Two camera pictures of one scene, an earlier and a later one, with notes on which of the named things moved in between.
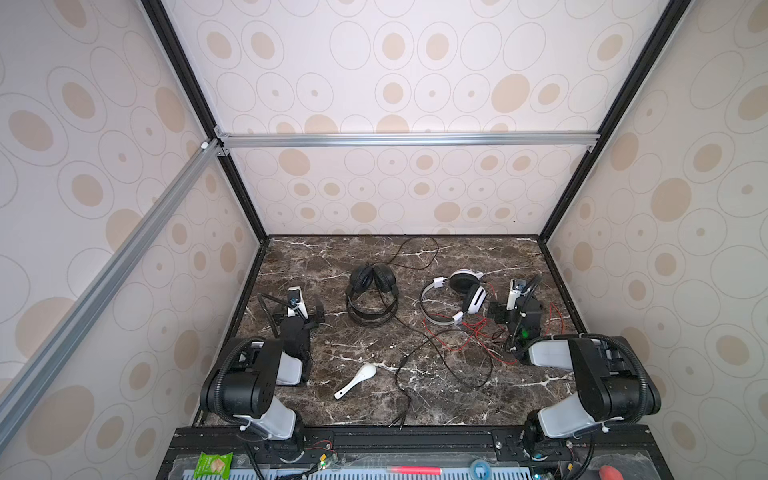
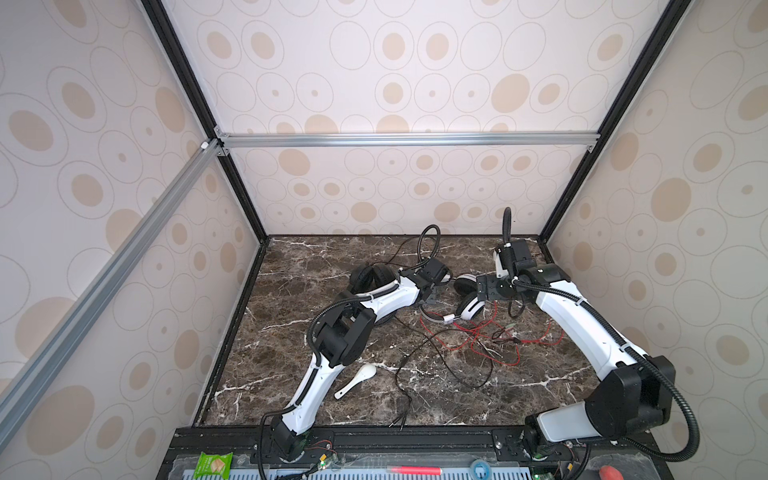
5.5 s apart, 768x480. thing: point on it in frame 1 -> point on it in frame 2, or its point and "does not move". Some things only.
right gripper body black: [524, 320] -> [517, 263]
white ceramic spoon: [368, 371] does not move
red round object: [608, 472] does not move
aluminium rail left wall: [18, 396] does not move
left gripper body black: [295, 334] -> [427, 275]
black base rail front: [233, 453] does not move
